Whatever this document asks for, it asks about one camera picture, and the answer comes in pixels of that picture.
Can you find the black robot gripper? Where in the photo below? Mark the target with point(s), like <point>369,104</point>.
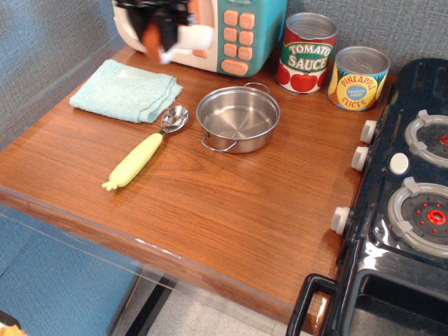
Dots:
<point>171,14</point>

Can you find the brown white plush mushroom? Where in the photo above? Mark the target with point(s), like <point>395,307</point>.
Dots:
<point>190,37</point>

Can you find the light teal folded cloth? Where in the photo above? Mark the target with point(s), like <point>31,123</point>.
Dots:
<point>126,93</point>

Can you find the teal toy microwave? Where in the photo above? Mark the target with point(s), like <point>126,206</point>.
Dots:
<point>245,33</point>

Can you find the tomato sauce can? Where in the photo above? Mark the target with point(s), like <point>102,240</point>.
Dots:
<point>308,44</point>

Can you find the pineapple slices can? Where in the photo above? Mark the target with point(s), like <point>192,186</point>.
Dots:
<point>358,76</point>

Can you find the orange object at corner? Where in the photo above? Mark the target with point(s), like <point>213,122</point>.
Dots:
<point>10,326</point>

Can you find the black toy stove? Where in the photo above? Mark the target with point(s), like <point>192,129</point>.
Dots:
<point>392,263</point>

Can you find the spoon with yellow-green handle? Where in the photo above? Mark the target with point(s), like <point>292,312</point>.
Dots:
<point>172,121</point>

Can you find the silver pot with handles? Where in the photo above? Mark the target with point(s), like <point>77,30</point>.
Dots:
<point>238,119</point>

